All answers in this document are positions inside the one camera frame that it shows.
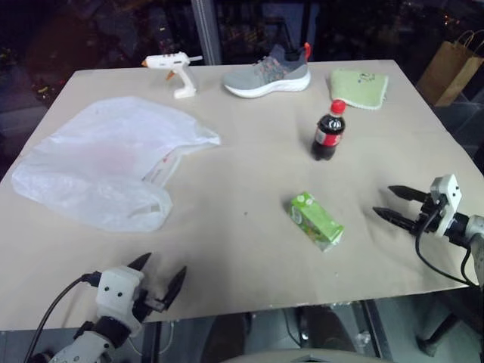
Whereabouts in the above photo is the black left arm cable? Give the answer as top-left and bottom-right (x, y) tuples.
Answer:
(24, 272), (101, 363)

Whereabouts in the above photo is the translucent white plastic bag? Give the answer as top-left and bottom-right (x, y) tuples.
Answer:
(10, 95), (222, 233)

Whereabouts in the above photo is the beige table cover sheet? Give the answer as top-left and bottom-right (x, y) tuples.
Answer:
(0, 59), (484, 332)

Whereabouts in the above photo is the green juice carton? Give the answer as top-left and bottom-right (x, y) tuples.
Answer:
(289, 191), (345, 254)

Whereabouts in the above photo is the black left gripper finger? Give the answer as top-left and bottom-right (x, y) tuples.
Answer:
(126, 253), (153, 271)
(161, 265), (188, 308)

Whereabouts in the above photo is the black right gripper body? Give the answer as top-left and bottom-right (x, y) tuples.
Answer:
(414, 191), (448, 236)

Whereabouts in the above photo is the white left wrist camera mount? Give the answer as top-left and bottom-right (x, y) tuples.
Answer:
(95, 265), (146, 337)

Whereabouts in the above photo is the green cloth towel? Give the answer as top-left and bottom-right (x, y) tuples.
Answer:
(327, 69), (390, 111)

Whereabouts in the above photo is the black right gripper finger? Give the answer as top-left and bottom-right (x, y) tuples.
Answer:
(372, 206), (420, 232)
(388, 185), (431, 203)

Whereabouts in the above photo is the white hot glue gun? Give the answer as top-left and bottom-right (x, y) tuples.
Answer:
(141, 53), (203, 100)

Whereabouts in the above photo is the grey knit sneaker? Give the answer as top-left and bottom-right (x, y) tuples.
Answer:
(221, 42), (312, 99)

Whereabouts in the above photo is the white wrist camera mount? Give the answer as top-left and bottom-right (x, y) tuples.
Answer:
(429, 174), (464, 238)
(95, 265), (146, 337)

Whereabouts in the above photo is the cola bottle with red cap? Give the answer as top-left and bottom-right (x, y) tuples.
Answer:
(310, 99), (348, 163)

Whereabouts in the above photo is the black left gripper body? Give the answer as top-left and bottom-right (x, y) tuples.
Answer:
(132, 287), (169, 324)

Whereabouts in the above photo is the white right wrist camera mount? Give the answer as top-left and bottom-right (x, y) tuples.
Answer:
(429, 174), (464, 238)

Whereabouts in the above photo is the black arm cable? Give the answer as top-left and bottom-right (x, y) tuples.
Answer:
(24, 272), (101, 363)
(414, 206), (478, 287)

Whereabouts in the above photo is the brown paper bag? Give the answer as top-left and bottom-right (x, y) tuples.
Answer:
(416, 29), (484, 107)

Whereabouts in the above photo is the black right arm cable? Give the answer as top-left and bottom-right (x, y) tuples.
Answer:
(414, 206), (478, 287)

